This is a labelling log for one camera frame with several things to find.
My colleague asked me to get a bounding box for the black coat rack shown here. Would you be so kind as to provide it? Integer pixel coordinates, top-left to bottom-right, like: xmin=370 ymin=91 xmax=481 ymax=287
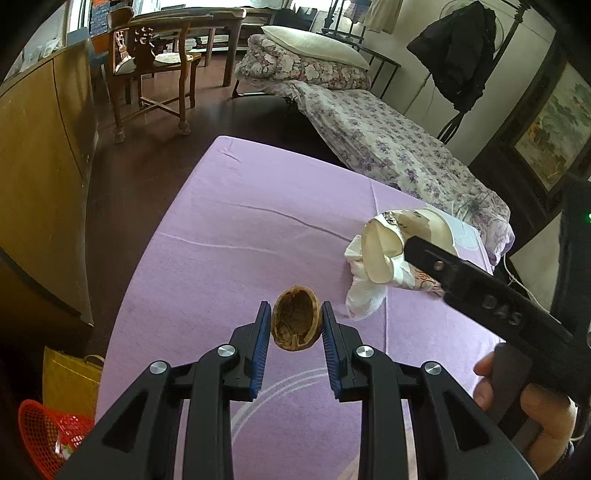
xmin=436 ymin=0 xmax=529 ymax=144

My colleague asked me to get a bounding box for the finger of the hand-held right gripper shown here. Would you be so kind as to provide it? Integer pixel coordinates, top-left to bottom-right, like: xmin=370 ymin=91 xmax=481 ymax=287
xmin=404 ymin=235 xmax=483 ymax=305

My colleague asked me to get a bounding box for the red mesh basket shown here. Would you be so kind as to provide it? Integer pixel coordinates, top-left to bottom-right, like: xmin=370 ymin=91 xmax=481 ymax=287
xmin=18 ymin=399 xmax=94 ymax=479

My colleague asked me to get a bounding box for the yellow bag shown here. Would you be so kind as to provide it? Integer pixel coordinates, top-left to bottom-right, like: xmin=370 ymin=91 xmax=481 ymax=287
xmin=43 ymin=346 xmax=105 ymax=422

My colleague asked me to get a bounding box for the purple tablecloth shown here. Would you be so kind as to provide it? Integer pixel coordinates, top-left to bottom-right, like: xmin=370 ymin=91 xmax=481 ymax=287
xmin=95 ymin=135 xmax=505 ymax=480

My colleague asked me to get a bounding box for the white paper sheet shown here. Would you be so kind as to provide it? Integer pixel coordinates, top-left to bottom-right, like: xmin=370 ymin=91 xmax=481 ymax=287
xmin=443 ymin=216 xmax=483 ymax=252

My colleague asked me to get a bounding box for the framed landscape painting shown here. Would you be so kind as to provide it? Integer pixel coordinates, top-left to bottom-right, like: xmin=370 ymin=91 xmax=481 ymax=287
xmin=510 ymin=62 xmax=591 ymax=197

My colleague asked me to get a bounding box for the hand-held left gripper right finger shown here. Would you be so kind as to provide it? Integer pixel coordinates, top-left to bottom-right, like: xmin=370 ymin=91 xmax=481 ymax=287
xmin=322 ymin=302 xmax=539 ymax=480

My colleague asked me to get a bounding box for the white cable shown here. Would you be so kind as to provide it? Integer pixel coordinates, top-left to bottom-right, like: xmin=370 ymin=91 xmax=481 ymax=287
xmin=502 ymin=256 xmax=543 ymax=303

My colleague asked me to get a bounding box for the light wooden cabinet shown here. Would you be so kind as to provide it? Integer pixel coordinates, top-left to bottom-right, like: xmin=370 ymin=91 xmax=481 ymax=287
xmin=0 ymin=39 xmax=100 ymax=326

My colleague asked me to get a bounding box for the white tissue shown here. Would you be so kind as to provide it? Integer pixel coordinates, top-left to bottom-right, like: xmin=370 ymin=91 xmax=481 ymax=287
xmin=344 ymin=234 xmax=416 ymax=321

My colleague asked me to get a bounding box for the carved wooden chair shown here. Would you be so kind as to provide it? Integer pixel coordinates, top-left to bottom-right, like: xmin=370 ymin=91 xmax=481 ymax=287
xmin=107 ymin=21 xmax=202 ymax=143

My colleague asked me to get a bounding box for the folded floral quilt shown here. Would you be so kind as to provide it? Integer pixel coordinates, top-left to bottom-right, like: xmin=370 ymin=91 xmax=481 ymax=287
xmin=235 ymin=34 xmax=372 ymax=93

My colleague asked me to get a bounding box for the wooden dining table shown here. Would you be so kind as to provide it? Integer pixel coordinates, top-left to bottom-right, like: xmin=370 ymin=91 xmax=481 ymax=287
xmin=129 ymin=8 xmax=247 ymax=88

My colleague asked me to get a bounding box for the walnut shell half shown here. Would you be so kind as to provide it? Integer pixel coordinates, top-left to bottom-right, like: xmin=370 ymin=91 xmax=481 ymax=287
xmin=270 ymin=285 xmax=322 ymax=352

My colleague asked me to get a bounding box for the beige paper cup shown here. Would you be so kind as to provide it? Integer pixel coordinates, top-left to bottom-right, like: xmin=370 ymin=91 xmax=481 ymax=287
xmin=361 ymin=208 xmax=460 ymax=294

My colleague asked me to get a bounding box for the person's right hand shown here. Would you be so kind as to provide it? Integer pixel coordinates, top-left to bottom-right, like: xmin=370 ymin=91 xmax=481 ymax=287
xmin=475 ymin=354 xmax=581 ymax=477

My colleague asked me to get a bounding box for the white pillow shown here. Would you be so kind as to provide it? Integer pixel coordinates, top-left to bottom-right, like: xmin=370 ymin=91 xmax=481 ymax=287
xmin=261 ymin=25 xmax=371 ymax=71

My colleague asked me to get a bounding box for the black coat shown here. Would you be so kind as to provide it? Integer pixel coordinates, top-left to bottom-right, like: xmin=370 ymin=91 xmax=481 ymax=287
xmin=406 ymin=2 xmax=498 ymax=110

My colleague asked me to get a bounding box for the floral bed sheet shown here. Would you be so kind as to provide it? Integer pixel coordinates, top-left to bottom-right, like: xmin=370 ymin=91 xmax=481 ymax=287
xmin=293 ymin=78 xmax=515 ymax=266

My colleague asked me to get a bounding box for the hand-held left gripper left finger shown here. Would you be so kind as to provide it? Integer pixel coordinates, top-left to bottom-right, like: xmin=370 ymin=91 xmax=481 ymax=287
xmin=55 ymin=301 xmax=271 ymax=480

